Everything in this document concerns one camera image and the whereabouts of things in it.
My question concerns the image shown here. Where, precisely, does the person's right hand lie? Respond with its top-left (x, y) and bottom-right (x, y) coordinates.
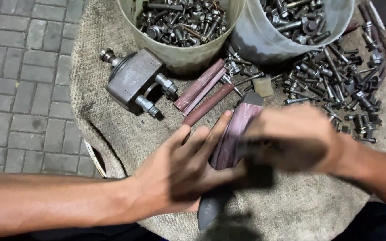
top-left (243, 104), bottom-right (345, 175)

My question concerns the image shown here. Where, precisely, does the person's left hand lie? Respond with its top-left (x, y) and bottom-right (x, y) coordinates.
top-left (129, 111), bottom-right (248, 222)

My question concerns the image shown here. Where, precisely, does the maroon sandpaper sheet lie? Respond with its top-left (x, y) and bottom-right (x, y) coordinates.
top-left (209, 102), bottom-right (264, 171)

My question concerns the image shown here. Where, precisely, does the grey tapered metal piece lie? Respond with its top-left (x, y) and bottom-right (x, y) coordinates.
top-left (197, 92), bottom-right (264, 231)

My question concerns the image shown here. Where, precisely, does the dark maroon sandpaper roll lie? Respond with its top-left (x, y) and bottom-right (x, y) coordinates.
top-left (182, 83), bottom-right (236, 127)

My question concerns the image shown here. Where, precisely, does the thin pale rolled sandpaper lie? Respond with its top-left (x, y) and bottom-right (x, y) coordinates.
top-left (182, 68), bottom-right (228, 116)

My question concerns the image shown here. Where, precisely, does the beige burlap cloth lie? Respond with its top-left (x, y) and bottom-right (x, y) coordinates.
top-left (70, 0), bottom-right (386, 241)

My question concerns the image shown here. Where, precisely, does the wide rolled maroon sandpaper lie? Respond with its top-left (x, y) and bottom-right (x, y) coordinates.
top-left (174, 58), bottom-right (226, 112)

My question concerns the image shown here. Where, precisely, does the loose pile of bolts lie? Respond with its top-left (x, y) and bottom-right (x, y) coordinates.
top-left (222, 39), bottom-right (386, 144)

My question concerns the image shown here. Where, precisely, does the grey translucent plastic bucket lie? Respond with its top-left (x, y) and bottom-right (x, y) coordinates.
top-left (230, 0), bottom-right (355, 65)

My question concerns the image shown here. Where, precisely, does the beige plastic bucket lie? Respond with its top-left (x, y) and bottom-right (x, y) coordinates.
top-left (117, 0), bottom-right (247, 75)

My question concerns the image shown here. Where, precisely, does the heap of bolts in grey bucket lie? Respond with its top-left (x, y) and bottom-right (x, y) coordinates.
top-left (261, 0), bottom-right (331, 45)

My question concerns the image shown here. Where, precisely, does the heap of bolts in beige bucket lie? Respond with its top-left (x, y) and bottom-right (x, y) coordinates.
top-left (136, 0), bottom-right (228, 48)

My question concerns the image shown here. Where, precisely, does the grey metal block with fittings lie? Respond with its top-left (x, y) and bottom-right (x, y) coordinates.
top-left (99, 48), bottom-right (179, 118)

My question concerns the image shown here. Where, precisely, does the rusty metal rod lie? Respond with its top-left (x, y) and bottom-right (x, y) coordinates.
top-left (358, 3), bottom-right (386, 49)

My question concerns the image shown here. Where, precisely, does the white plastic strip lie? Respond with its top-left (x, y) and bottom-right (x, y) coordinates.
top-left (84, 139), bottom-right (107, 179)

